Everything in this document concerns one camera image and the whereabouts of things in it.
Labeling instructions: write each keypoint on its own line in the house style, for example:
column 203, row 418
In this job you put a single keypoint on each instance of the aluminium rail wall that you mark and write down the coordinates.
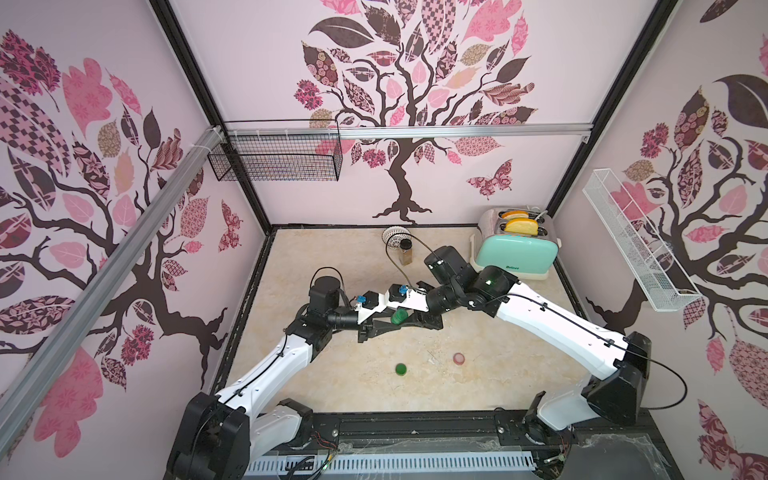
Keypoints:
column 26, row 392
column 403, row 132

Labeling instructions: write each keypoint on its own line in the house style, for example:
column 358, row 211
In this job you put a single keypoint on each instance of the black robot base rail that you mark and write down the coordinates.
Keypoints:
column 504, row 426

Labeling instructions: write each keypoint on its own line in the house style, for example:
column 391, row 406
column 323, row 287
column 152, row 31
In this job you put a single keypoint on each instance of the white wire wall shelf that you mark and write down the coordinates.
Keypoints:
column 666, row 285

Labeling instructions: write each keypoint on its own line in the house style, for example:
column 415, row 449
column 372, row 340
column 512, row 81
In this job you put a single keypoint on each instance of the orange toast slice back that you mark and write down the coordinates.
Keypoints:
column 516, row 214

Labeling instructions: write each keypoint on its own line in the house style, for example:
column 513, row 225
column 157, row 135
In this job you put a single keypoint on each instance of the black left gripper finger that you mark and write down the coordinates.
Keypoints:
column 384, row 315
column 369, row 331

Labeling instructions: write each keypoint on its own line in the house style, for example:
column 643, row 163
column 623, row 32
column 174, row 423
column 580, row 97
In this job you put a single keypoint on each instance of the mint green Belinee toaster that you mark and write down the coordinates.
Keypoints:
column 527, row 257

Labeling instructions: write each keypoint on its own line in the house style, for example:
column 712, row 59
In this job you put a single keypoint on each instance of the white slotted cable duct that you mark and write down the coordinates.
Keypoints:
column 390, row 464

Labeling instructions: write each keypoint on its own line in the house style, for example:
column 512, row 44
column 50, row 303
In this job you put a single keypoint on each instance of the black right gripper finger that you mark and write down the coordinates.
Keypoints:
column 410, row 308
column 423, row 320

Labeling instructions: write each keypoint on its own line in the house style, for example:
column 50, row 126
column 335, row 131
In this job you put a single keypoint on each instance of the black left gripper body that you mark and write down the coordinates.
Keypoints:
column 363, row 325

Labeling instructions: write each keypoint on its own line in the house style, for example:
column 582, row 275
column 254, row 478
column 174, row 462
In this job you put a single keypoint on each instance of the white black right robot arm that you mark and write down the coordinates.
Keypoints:
column 617, row 365

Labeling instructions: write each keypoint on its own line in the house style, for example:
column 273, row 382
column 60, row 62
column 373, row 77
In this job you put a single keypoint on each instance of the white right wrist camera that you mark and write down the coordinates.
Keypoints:
column 400, row 294

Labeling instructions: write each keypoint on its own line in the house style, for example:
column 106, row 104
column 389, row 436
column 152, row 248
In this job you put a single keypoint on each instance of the green paint jar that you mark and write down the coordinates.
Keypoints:
column 399, row 316

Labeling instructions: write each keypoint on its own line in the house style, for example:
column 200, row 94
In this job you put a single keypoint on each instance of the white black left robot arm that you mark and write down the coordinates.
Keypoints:
column 221, row 433

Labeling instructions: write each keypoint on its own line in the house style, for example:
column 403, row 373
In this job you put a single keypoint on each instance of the aluminium rail left wall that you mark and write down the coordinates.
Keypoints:
column 26, row 392

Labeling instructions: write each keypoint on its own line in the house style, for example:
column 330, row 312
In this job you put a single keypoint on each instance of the black wire wall basket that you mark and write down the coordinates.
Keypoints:
column 279, row 150

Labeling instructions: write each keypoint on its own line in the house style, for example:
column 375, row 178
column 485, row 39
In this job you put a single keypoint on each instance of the aluminium rail back wall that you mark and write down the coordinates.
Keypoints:
column 403, row 132

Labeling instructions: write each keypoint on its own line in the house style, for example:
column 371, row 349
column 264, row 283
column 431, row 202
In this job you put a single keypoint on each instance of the yellow toast slice front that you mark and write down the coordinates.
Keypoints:
column 522, row 226

